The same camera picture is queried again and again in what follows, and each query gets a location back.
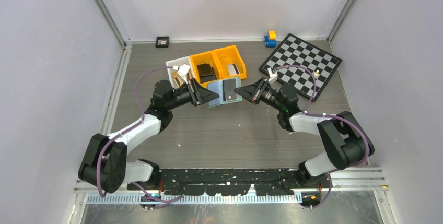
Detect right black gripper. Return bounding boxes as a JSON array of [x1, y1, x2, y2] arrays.
[[234, 77, 285, 112]]

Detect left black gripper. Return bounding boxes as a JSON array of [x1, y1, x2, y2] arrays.
[[167, 78, 219, 111]]

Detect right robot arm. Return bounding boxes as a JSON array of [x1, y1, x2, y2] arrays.
[[234, 78, 375, 188]]

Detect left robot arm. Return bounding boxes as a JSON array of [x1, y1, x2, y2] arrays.
[[78, 78, 219, 196]]

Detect dark grey VIP card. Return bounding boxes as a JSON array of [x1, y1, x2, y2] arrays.
[[223, 78, 237, 101]]

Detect brown cards in white bin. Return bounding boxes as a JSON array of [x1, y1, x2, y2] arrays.
[[173, 72, 189, 88]]

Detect white card with stripe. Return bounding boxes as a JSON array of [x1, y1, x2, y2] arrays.
[[226, 63, 240, 76]]

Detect black wallet in bin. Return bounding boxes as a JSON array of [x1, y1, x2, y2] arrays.
[[197, 63, 217, 83]]

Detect middle orange storage bin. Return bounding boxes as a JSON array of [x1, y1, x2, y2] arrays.
[[190, 51, 223, 88]]

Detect orange storage bin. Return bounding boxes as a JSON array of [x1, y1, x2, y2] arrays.
[[190, 51, 223, 88], [213, 45, 247, 80]]

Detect white storage bin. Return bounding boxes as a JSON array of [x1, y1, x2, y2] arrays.
[[165, 55, 198, 88]]

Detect right orange storage bin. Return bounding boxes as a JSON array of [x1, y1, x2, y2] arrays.
[[213, 45, 247, 80]]

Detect black white chessboard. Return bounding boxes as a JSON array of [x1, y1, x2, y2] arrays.
[[259, 33, 342, 102]]

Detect small black square box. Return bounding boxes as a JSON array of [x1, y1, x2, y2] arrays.
[[155, 36, 170, 48]]

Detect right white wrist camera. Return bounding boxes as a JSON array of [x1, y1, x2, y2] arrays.
[[267, 67, 278, 85]]

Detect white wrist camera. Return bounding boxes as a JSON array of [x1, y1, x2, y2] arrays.
[[173, 64, 190, 74], [267, 67, 278, 85]]

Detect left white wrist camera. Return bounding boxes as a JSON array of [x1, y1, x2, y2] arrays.
[[173, 64, 190, 74]]

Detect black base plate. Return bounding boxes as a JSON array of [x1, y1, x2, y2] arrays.
[[126, 167, 333, 197]]

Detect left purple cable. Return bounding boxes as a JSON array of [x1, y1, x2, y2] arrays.
[[96, 66, 186, 211]]

